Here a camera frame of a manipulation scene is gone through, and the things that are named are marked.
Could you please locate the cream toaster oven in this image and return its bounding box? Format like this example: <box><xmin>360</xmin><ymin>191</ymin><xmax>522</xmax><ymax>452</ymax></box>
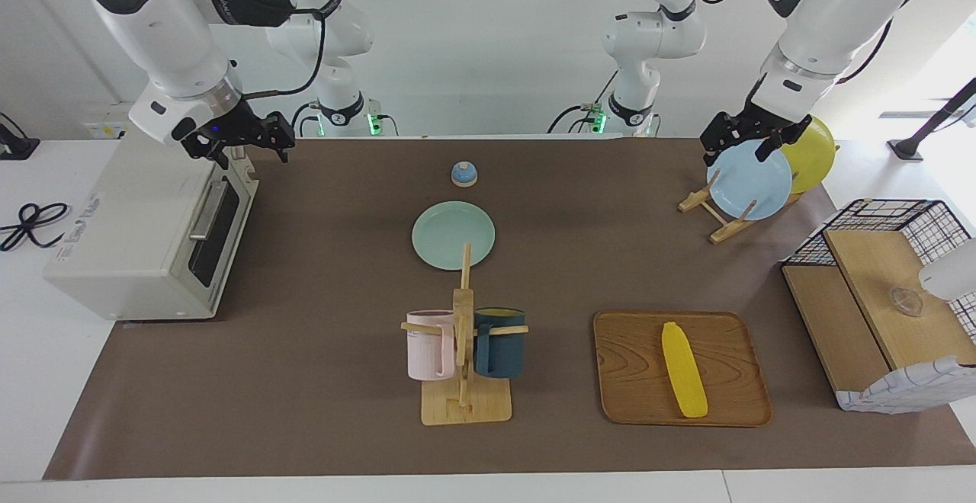
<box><xmin>43</xmin><ymin>133</ymin><xmax>260</xmax><ymax>322</ymax></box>

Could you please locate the pale green round plate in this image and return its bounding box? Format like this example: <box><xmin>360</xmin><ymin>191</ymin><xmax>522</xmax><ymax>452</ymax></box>
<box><xmin>412</xmin><ymin>200</ymin><xmax>496</xmax><ymax>271</ymax></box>

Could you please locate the yellow corn cob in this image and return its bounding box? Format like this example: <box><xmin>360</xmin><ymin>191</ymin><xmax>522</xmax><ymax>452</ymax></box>
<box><xmin>661</xmin><ymin>322</ymin><xmax>708</xmax><ymax>418</ymax></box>

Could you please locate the light blue plate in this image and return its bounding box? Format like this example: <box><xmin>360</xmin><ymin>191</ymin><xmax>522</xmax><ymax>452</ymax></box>
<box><xmin>706</xmin><ymin>140</ymin><xmax>794</xmax><ymax>222</ymax></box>

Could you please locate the yellow plate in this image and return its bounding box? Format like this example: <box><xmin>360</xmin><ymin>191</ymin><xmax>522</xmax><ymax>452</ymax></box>
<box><xmin>779</xmin><ymin>116</ymin><xmax>836</xmax><ymax>194</ymax></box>

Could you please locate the wooden plate rack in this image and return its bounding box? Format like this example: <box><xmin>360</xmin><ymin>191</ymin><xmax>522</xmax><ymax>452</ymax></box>
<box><xmin>679</xmin><ymin>168</ymin><xmax>805</xmax><ymax>245</ymax></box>

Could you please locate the light wooden shelf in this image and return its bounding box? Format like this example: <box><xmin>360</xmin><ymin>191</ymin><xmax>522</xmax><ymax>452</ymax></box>
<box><xmin>783</xmin><ymin>229</ymin><xmax>976</xmax><ymax>393</ymax></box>

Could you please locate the black stand base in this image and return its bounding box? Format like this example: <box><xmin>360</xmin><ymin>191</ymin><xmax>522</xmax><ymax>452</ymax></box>
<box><xmin>0</xmin><ymin>112</ymin><xmax>40</xmax><ymax>161</ymax></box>

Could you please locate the small clear glass dish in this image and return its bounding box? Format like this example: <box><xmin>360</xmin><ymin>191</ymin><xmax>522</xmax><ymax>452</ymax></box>
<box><xmin>888</xmin><ymin>287</ymin><xmax>925</xmax><ymax>316</ymax></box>

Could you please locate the white rounded object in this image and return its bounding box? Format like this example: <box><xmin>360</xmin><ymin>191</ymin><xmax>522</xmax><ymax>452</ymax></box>
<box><xmin>918</xmin><ymin>238</ymin><xmax>976</xmax><ymax>303</ymax></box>

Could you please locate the brown wooden tray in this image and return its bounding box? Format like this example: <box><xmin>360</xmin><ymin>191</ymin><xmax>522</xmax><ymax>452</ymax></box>
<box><xmin>593</xmin><ymin>311</ymin><xmax>773</xmax><ymax>428</ymax></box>

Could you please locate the brown table mat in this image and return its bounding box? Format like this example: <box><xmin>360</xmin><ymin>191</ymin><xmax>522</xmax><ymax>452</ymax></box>
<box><xmin>43</xmin><ymin>137</ymin><xmax>976</xmax><ymax>481</ymax></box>

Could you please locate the pink mug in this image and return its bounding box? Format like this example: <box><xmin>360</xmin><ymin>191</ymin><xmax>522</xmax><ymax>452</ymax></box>
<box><xmin>406</xmin><ymin>309</ymin><xmax>457</xmax><ymax>382</ymax></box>

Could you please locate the white checked cloth liner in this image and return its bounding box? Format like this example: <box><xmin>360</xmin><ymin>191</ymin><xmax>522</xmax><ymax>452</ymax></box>
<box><xmin>835</xmin><ymin>357</ymin><xmax>976</xmax><ymax>415</ymax></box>

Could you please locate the dark blue mug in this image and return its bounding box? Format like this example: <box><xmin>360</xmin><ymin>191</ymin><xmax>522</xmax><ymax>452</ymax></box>
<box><xmin>474</xmin><ymin>307</ymin><xmax>526</xmax><ymax>380</ymax></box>

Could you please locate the wooden mug tree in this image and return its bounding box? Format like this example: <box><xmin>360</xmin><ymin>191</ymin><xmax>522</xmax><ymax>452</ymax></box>
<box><xmin>401</xmin><ymin>242</ymin><xmax>529</xmax><ymax>426</ymax></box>

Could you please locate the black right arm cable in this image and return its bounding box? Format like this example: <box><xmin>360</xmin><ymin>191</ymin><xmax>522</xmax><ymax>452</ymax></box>
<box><xmin>242</xmin><ymin>8</ymin><xmax>329</xmax><ymax>101</ymax></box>

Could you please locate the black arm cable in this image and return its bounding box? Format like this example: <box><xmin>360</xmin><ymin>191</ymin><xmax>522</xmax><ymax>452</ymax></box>
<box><xmin>640</xmin><ymin>0</ymin><xmax>950</xmax><ymax>86</ymax></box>
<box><xmin>242</xmin><ymin>8</ymin><xmax>329</xmax><ymax>101</ymax></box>

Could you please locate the white wall socket box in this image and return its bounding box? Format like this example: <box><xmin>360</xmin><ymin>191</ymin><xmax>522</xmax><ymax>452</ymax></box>
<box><xmin>82</xmin><ymin>103</ymin><xmax>153</xmax><ymax>140</ymax></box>

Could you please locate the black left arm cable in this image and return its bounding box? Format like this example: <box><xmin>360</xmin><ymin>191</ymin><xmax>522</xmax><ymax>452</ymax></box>
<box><xmin>640</xmin><ymin>0</ymin><xmax>950</xmax><ymax>86</ymax></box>

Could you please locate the black wire basket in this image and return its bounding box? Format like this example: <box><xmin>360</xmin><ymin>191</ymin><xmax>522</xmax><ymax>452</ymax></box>
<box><xmin>782</xmin><ymin>199</ymin><xmax>976</xmax><ymax>336</ymax></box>

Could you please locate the black looped cable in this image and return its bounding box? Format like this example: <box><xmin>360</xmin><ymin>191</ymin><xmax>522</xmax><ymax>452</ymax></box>
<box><xmin>0</xmin><ymin>202</ymin><xmax>71</xmax><ymax>252</ymax></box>

